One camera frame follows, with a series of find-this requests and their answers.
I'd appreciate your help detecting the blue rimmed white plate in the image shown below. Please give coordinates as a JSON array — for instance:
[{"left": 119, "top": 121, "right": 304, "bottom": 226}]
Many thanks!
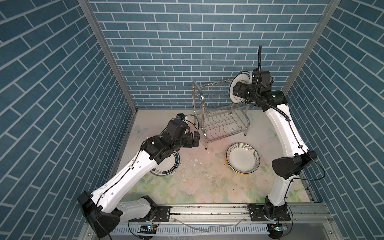
[{"left": 229, "top": 71, "right": 252, "bottom": 104}]

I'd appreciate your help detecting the wide green band white plate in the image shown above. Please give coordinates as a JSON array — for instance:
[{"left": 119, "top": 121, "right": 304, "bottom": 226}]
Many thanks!
[{"left": 150, "top": 153, "right": 181, "bottom": 176}]

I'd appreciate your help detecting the white plate black striped rim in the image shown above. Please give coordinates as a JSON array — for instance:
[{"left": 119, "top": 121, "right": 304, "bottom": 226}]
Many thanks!
[{"left": 226, "top": 143, "right": 260, "bottom": 174}]

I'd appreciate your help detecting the yellow rimmed polka dot plate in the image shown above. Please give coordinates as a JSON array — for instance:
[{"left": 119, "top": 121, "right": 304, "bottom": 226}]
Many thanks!
[{"left": 228, "top": 165, "right": 250, "bottom": 175}]

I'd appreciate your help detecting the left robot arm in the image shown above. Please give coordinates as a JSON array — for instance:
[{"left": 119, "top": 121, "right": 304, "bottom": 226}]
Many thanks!
[{"left": 78, "top": 114, "right": 200, "bottom": 239}]

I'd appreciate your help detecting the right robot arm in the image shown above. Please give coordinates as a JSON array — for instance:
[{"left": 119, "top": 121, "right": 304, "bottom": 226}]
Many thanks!
[{"left": 229, "top": 46, "right": 317, "bottom": 221}]

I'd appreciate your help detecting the silver metal dish rack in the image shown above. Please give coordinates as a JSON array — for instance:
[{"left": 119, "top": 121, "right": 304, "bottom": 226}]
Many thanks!
[{"left": 192, "top": 79, "right": 251, "bottom": 149}]

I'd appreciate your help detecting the left green circuit board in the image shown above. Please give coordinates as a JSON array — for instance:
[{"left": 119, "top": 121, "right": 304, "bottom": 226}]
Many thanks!
[{"left": 138, "top": 225, "right": 158, "bottom": 235}]

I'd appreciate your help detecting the green circuit board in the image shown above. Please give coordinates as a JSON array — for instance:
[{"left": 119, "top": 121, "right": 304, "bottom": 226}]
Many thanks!
[
  {"left": 267, "top": 224, "right": 288, "bottom": 240},
  {"left": 138, "top": 225, "right": 158, "bottom": 235}
]

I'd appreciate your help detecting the right green circuit board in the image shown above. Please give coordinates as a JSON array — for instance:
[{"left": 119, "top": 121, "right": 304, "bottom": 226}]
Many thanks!
[{"left": 267, "top": 224, "right": 288, "bottom": 240}]

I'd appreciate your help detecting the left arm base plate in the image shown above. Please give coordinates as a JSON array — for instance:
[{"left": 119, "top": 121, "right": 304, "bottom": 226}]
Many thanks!
[{"left": 150, "top": 205, "right": 171, "bottom": 222}]

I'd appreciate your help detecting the right corner aluminium post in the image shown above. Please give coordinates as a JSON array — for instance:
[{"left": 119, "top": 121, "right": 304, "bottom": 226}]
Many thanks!
[{"left": 282, "top": 0, "right": 341, "bottom": 95}]

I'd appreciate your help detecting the corner aluminium post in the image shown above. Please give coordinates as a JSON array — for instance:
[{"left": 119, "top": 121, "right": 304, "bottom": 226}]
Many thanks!
[
  {"left": 282, "top": 0, "right": 341, "bottom": 95},
  {"left": 77, "top": 0, "right": 138, "bottom": 114}
]

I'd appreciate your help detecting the loose grey cable on rail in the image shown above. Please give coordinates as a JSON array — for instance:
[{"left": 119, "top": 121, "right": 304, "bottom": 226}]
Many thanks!
[{"left": 170, "top": 216, "right": 247, "bottom": 233}]

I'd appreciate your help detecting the white slotted cable duct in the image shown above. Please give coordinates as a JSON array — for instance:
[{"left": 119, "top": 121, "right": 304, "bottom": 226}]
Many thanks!
[{"left": 110, "top": 224, "right": 268, "bottom": 237}]

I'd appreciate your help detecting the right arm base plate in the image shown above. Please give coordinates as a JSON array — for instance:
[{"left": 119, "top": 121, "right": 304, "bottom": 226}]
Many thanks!
[{"left": 246, "top": 204, "right": 291, "bottom": 222}]

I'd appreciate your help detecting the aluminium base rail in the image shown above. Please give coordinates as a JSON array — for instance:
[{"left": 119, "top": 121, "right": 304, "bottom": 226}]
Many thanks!
[{"left": 78, "top": 203, "right": 343, "bottom": 240}]

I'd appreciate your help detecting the left corner aluminium post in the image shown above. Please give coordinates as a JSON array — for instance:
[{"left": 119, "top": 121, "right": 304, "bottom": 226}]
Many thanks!
[{"left": 77, "top": 0, "right": 138, "bottom": 114}]

